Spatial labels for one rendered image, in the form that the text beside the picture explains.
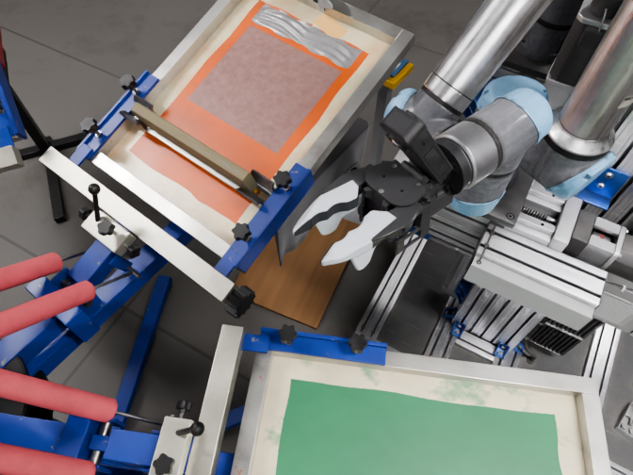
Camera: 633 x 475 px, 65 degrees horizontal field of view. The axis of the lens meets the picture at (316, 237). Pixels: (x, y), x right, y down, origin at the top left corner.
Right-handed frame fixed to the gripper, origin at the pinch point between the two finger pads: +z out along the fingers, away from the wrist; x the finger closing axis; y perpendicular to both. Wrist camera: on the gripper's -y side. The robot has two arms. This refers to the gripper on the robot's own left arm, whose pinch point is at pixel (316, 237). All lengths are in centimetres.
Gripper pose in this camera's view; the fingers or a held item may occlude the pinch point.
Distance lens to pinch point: 52.5
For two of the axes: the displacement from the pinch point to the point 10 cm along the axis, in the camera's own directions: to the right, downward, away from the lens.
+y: 0.8, 6.1, 7.9
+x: -5.9, -6.0, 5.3
